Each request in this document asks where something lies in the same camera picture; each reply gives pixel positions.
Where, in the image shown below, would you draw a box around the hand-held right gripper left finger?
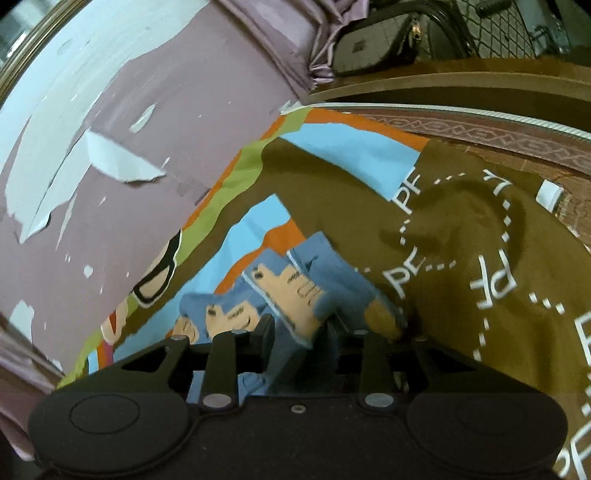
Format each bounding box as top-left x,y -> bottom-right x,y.
110,318 -> 276,412

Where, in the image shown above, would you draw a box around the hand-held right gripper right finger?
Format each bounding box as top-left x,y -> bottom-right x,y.
327,322 -> 486,411

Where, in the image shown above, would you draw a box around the blue patterned pants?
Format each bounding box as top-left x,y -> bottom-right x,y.
178,231 -> 410,398

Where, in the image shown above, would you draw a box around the colourful printed blanket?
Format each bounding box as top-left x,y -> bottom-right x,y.
55,105 -> 591,480

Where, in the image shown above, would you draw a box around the white blanket tag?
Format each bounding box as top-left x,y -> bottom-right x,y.
534,180 -> 563,212

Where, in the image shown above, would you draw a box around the black handbag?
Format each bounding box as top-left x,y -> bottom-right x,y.
331,0 -> 465,78

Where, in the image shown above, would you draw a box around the wooden bed frame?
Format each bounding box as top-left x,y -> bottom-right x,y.
307,58 -> 591,121

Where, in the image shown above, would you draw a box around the wire mesh basket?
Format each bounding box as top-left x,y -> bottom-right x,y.
455,0 -> 561,58

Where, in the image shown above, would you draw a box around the gold curved frame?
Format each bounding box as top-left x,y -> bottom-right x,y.
0,0 -> 90,109

